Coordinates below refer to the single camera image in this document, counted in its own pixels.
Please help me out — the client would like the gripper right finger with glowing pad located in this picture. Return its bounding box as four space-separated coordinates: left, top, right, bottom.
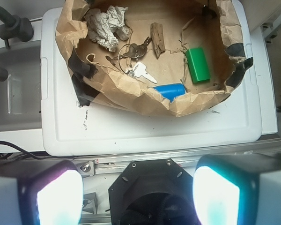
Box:
192 153 281 225

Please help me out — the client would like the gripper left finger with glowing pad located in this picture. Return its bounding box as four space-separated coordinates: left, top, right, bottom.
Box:
0 159 83 225

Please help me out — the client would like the brown wood chip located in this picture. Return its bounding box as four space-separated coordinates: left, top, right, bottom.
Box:
150 22 165 59

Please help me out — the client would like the clear plastic bin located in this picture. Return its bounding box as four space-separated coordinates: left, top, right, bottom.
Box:
0 41 41 132

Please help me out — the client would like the blue plastic cylinder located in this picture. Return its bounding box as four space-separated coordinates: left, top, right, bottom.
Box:
154 83 186 103

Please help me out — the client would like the white plastic bin lid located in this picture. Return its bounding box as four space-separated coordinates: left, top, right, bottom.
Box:
40 8 262 156

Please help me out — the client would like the green plastic block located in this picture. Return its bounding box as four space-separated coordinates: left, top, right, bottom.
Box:
185 47 211 83

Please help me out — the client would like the brown paper bag liner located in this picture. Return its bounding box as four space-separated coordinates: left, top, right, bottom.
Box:
55 0 253 117

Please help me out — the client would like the small dark key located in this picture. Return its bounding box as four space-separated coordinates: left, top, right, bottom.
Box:
105 55 116 66

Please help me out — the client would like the white head silver key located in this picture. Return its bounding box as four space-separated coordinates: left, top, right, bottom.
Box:
125 61 157 84

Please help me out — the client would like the crumpled white paper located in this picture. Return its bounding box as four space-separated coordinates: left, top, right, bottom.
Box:
84 6 132 52

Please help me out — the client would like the black cable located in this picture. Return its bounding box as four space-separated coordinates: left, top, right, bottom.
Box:
0 140 47 160

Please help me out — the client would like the aluminium rail with bolt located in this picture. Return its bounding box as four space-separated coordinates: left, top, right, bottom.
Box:
72 137 281 175

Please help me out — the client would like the black octagonal mount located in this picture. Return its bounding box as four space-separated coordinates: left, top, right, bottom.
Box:
108 158 200 225

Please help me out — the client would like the silver key bunch on ring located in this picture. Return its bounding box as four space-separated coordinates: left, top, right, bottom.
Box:
113 37 152 60

